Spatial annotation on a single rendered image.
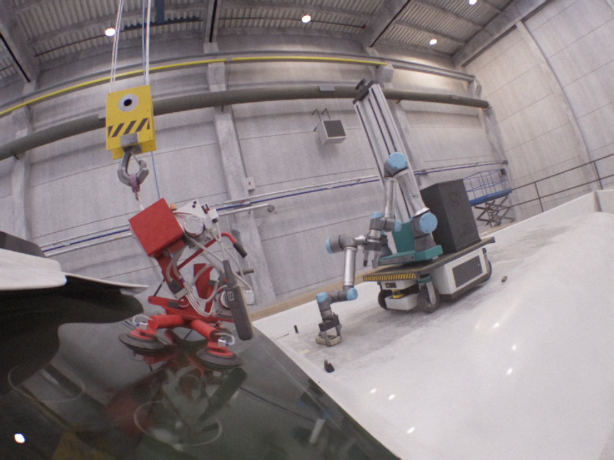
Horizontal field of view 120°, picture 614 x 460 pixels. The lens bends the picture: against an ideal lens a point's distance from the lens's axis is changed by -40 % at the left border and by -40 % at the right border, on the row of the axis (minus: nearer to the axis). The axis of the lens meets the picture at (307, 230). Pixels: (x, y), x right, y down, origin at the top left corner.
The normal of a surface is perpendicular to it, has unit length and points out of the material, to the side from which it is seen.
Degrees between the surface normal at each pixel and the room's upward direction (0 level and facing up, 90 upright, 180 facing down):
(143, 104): 90
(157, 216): 90
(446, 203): 90
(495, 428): 50
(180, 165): 90
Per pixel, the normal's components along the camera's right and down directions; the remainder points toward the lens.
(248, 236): 0.33, -0.18
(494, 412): 0.07, -0.79
